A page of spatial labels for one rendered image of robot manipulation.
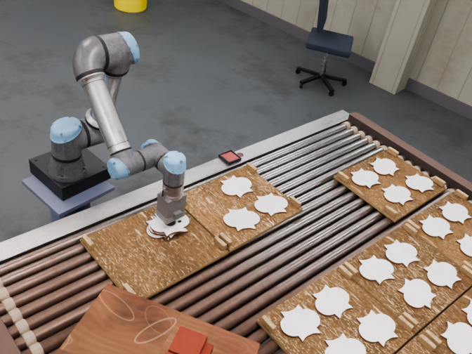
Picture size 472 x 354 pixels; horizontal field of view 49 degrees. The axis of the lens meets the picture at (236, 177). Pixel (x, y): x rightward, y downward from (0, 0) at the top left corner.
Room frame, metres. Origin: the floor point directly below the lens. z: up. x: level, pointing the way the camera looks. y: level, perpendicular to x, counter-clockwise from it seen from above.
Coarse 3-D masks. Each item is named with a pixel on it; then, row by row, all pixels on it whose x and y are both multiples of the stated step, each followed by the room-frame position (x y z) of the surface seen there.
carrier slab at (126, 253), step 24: (144, 216) 1.44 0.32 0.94; (96, 240) 1.27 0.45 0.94; (120, 240) 1.29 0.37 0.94; (144, 240) 1.31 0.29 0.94; (192, 240) 1.36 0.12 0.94; (120, 264) 1.18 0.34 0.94; (144, 264) 1.20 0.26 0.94; (168, 264) 1.22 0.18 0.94; (192, 264) 1.24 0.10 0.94; (120, 288) 1.08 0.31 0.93; (144, 288) 1.10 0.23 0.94
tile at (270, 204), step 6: (258, 198) 1.65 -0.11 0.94; (264, 198) 1.66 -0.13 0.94; (270, 198) 1.67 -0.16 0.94; (276, 198) 1.67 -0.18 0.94; (282, 198) 1.68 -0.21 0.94; (258, 204) 1.61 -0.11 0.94; (264, 204) 1.62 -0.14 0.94; (270, 204) 1.63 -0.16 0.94; (276, 204) 1.63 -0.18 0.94; (282, 204) 1.64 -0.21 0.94; (258, 210) 1.58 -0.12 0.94; (264, 210) 1.59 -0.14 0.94; (270, 210) 1.59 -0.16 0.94; (276, 210) 1.60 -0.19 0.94; (282, 210) 1.61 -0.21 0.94; (270, 216) 1.56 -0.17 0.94
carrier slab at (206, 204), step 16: (224, 176) 1.77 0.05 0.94; (240, 176) 1.79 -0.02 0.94; (256, 176) 1.81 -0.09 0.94; (192, 192) 1.62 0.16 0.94; (208, 192) 1.64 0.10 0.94; (256, 192) 1.70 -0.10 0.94; (272, 192) 1.72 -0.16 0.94; (192, 208) 1.53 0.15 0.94; (208, 208) 1.55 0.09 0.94; (224, 208) 1.56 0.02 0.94; (240, 208) 1.58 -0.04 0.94; (288, 208) 1.64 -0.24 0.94; (208, 224) 1.46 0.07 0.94; (224, 224) 1.47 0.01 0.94; (272, 224) 1.52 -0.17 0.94; (240, 240) 1.40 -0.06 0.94
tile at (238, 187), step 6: (228, 180) 1.74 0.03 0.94; (234, 180) 1.75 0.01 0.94; (240, 180) 1.75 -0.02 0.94; (246, 180) 1.76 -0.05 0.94; (222, 186) 1.69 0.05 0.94; (228, 186) 1.70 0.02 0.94; (234, 186) 1.70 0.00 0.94; (240, 186) 1.71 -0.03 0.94; (246, 186) 1.72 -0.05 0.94; (228, 192) 1.66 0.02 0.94; (234, 192) 1.66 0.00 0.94; (240, 192) 1.67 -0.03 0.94; (246, 192) 1.68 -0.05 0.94
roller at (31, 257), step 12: (324, 132) 2.30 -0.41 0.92; (336, 132) 2.35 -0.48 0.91; (300, 144) 2.15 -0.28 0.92; (264, 156) 2.00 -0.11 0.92; (276, 156) 2.02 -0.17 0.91; (156, 204) 1.53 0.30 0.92; (120, 216) 1.43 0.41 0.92; (96, 228) 1.35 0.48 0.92; (60, 240) 1.26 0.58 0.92; (72, 240) 1.27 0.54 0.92; (36, 252) 1.18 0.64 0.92; (48, 252) 1.20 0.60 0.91; (12, 264) 1.11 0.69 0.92; (24, 264) 1.13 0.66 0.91; (0, 276) 1.07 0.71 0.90
